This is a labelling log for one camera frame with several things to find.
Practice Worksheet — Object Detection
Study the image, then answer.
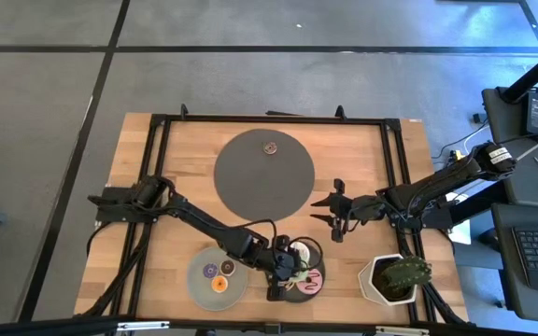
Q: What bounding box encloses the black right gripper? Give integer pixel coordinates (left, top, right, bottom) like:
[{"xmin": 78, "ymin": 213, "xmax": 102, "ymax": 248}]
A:
[{"xmin": 310, "ymin": 178, "xmax": 385, "ymax": 243}]

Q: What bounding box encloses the white frosted donut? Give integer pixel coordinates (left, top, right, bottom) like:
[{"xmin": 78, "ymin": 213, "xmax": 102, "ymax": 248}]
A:
[{"xmin": 290, "ymin": 241, "xmax": 315, "ymax": 262}]

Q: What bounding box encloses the pink frosted donut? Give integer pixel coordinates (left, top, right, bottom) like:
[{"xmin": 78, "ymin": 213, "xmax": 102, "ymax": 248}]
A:
[{"xmin": 295, "ymin": 269, "xmax": 324, "ymax": 296}]

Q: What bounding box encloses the large dark round mat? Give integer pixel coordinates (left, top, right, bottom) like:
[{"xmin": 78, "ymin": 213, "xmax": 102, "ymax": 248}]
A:
[{"xmin": 213, "ymin": 129, "xmax": 316, "ymax": 223}]

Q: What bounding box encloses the dark grey round plate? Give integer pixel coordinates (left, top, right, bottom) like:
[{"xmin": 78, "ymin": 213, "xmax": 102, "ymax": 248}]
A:
[{"xmin": 285, "ymin": 242, "xmax": 326, "ymax": 304}]

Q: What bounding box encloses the light grey round plate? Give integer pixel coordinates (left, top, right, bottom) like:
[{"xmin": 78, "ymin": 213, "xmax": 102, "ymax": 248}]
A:
[{"xmin": 187, "ymin": 245, "xmax": 249, "ymax": 313}]

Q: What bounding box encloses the white hexagonal plant pot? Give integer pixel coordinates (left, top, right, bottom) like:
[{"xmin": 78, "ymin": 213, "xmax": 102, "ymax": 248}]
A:
[{"xmin": 358, "ymin": 254, "xmax": 418, "ymax": 307}]

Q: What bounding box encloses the green cactus plant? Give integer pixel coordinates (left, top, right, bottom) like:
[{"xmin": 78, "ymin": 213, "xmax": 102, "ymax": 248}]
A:
[{"xmin": 381, "ymin": 255, "xmax": 433, "ymax": 291}]

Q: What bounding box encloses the black bar with silver brackets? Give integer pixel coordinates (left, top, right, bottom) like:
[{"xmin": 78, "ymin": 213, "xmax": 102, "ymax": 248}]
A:
[{"xmin": 0, "ymin": 315, "xmax": 538, "ymax": 336}]

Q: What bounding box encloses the black side desk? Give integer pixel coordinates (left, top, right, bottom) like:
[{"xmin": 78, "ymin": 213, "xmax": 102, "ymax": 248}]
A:
[{"xmin": 482, "ymin": 86, "xmax": 538, "ymax": 326}]

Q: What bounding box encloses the black slanted pole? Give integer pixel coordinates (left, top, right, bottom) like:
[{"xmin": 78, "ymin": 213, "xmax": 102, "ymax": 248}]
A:
[{"xmin": 502, "ymin": 39, "xmax": 538, "ymax": 105}]

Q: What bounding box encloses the black aluminium table frame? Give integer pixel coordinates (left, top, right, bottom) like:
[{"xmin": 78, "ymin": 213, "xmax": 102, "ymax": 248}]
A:
[{"xmin": 109, "ymin": 104, "xmax": 438, "ymax": 326}]

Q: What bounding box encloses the black cable bundle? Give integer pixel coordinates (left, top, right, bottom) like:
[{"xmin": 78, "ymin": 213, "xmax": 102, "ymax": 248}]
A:
[
  {"xmin": 399, "ymin": 228, "xmax": 469, "ymax": 327},
  {"xmin": 81, "ymin": 222, "xmax": 154, "ymax": 319}
]

